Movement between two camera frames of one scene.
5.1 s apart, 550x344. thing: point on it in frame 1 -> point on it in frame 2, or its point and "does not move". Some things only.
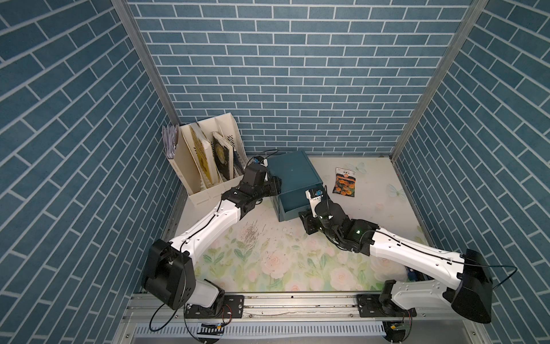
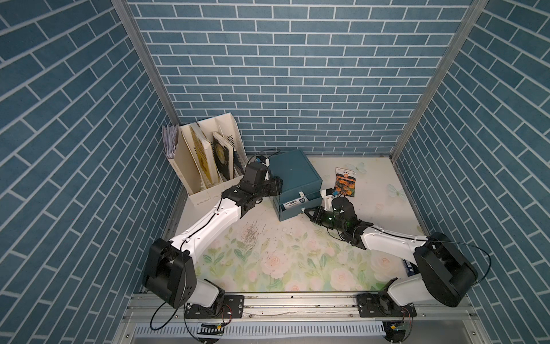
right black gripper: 307,221 -> 318,213
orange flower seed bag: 345,182 does not move
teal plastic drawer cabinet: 298,175 does not move
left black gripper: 274,187 does not move
